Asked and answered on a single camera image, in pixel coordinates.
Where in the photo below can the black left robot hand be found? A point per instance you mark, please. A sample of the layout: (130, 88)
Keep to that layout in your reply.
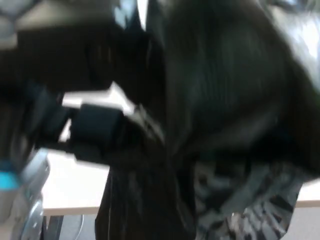
(95, 130)

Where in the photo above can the black Under Armour plastic bag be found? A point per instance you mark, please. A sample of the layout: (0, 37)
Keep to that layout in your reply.
(225, 100)

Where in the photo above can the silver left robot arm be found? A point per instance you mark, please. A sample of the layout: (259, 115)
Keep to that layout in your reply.
(30, 200)

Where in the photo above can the black desk leg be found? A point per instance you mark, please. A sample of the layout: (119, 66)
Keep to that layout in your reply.
(52, 228)

